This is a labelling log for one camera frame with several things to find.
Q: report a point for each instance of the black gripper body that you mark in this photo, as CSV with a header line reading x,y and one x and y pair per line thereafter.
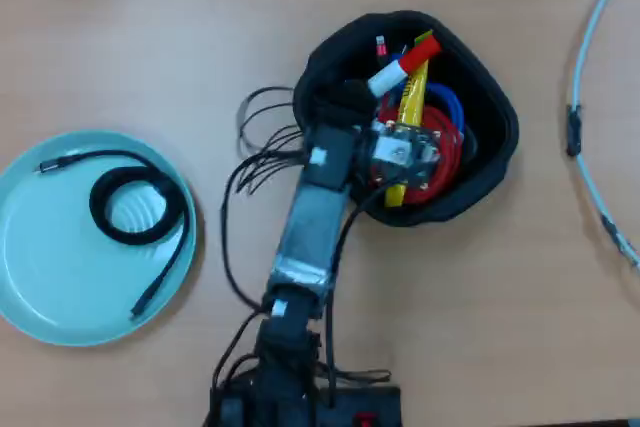
x,y
335,157

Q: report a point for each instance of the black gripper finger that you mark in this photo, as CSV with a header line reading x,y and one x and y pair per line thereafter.
x,y
357,112
340,94

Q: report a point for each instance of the red and white marker pen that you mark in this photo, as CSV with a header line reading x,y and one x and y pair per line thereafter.
x,y
400,69

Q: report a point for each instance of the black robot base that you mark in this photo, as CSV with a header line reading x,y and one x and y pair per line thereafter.
x,y
350,407

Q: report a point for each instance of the black fabric bowl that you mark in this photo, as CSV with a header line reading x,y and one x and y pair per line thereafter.
x,y
490,112

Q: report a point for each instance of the yellow sachet packet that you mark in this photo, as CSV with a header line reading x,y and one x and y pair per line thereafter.
x,y
412,97

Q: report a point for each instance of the teal round plate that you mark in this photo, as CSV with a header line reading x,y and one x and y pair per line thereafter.
x,y
50,257

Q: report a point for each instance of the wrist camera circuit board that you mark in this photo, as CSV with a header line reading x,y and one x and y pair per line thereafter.
x,y
402,154

